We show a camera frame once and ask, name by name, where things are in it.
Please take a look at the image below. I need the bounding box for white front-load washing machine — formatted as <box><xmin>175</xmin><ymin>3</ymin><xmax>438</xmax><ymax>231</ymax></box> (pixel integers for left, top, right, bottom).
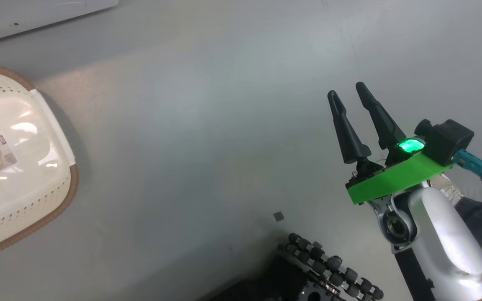
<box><xmin>0</xmin><ymin>0</ymin><xmax>119</xmax><ymax>46</ymax></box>

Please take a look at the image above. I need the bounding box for teal right camera connector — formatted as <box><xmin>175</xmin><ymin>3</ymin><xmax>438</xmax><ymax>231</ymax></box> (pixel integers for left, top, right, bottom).
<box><xmin>454</xmin><ymin>150</ymin><xmax>482</xmax><ymax>182</ymax></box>

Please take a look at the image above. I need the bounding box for cream perforated laundry basket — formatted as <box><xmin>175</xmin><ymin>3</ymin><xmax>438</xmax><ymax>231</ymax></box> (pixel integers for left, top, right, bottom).
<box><xmin>0</xmin><ymin>65</ymin><xmax>78</xmax><ymax>264</ymax></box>

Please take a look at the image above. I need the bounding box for white sneaker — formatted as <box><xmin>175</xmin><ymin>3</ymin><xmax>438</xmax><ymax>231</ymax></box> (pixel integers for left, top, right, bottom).
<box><xmin>429</xmin><ymin>173</ymin><xmax>465</xmax><ymax>205</ymax></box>

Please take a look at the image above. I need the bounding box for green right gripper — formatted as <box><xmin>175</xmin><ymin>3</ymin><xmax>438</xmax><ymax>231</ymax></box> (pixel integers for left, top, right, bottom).
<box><xmin>327</xmin><ymin>82</ymin><xmax>455</xmax><ymax>205</ymax></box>

